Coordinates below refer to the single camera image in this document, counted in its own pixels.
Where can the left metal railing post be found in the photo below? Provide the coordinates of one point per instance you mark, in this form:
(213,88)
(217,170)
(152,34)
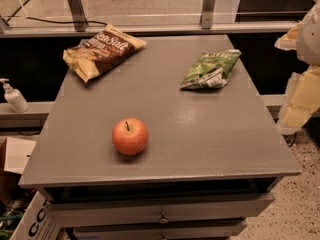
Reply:
(78,15)

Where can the white pump bottle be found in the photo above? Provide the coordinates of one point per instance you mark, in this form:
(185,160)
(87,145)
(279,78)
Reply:
(14,97)

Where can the right metal railing post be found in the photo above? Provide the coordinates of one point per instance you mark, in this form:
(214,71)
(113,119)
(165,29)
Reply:
(206,18)

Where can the top grey drawer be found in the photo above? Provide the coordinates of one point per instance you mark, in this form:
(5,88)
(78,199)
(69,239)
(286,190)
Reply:
(160,210)

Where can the green jalapeno chip bag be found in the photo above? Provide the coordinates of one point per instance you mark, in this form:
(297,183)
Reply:
(211,70)

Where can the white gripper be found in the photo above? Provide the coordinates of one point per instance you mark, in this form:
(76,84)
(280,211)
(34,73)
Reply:
(310,39)

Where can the grey drawer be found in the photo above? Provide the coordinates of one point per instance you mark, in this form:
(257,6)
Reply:
(160,210)
(187,230)

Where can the brown cardboard box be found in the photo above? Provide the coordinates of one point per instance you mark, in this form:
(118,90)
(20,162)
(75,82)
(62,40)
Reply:
(14,155)

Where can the red apple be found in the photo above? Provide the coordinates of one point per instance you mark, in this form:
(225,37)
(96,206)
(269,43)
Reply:
(130,136)

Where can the metal railing post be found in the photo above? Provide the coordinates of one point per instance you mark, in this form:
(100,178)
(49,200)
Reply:
(78,15)
(206,18)

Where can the brown sea salt chip bag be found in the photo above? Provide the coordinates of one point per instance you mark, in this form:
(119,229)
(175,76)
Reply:
(101,53)

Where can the lower grey drawer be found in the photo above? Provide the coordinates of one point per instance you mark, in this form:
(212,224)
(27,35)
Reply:
(187,230)

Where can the white cardboard box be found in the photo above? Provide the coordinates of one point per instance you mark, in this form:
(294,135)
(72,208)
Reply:
(35,223)

